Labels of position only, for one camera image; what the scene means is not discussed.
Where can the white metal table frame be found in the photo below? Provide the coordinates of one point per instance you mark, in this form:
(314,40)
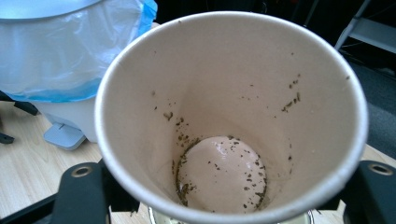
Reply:
(373,31)

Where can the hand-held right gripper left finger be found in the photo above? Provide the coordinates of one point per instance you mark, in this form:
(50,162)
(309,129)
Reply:
(81,193)

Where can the translucent blue-edged plastic bin liner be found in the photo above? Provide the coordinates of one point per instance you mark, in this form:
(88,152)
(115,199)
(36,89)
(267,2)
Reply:
(62,56)

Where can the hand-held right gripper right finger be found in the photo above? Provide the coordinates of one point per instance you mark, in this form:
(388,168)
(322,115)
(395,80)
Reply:
(373,196)

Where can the white pedal trash can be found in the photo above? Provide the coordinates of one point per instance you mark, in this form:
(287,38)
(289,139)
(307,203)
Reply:
(71,115)

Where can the brown paper cup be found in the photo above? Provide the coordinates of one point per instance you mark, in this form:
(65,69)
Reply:
(233,93)

